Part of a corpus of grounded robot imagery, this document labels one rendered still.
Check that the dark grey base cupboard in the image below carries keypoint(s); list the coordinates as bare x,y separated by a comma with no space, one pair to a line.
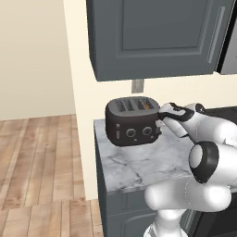
102,197

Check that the dark grey wall cupboard door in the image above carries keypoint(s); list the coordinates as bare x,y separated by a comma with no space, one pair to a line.
154,34

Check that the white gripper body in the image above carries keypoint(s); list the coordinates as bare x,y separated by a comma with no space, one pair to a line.
176,127

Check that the orange-brown bread slice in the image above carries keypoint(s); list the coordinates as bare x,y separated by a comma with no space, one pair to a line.
147,106

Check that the black four-slot toaster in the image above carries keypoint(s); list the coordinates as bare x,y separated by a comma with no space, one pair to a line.
135,123

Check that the grey wall outlet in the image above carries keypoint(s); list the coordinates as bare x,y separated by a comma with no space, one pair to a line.
137,86

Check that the dark grey base cupboard door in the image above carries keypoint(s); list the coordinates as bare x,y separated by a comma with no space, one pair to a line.
126,227

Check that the toaster lever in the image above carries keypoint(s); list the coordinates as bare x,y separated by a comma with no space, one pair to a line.
118,132

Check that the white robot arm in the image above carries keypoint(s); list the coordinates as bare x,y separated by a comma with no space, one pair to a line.
185,194

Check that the dark grey drawer front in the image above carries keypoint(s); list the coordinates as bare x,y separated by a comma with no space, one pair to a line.
126,201

